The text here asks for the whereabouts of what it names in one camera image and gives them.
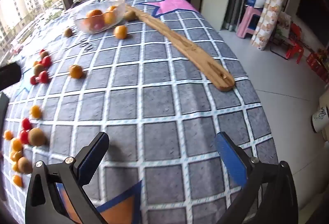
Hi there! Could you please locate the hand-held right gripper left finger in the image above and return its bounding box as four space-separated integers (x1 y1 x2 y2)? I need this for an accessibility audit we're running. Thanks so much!
25 132 111 224

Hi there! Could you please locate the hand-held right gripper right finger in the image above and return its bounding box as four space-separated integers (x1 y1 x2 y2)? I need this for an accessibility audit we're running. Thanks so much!
214 132 299 224

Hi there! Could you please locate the clear glass bowl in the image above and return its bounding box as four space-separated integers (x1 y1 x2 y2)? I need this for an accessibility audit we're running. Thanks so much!
74 0 126 34

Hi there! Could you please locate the grey checked star blanket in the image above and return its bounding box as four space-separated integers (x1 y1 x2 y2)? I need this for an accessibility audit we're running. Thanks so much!
0 0 279 224

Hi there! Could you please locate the white printed cup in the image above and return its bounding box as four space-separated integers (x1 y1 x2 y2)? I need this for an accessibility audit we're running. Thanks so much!
311 106 329 133

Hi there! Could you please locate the long wooden tray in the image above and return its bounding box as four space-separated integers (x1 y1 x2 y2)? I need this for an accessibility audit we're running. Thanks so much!
123 4 235 92

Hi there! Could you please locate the red box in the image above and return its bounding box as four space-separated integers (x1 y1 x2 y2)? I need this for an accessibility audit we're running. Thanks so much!
306 52 329 83

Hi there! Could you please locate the red plastic stool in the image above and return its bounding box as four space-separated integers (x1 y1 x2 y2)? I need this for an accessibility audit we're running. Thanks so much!
285 22 313 64

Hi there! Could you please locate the pink plastic stool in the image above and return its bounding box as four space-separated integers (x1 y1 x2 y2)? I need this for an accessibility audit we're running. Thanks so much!
236 6 263 39

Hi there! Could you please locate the patterned long box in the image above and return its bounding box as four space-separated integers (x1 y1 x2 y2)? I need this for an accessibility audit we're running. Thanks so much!
250 0 284 51

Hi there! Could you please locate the colourful printed box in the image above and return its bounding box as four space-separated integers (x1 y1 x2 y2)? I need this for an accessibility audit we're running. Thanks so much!
276 11 292 37

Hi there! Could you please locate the black wall screen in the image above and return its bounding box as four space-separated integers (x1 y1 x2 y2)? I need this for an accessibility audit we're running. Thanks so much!
295 0 329 42

